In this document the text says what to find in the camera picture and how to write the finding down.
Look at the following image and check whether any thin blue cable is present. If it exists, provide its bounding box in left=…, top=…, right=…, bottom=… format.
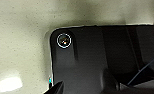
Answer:
left=127, top=53, right=154, bottom=87

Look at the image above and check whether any round lit ring button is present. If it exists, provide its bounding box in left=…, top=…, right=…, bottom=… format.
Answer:
left=56, top=32, right=74, bottom=49

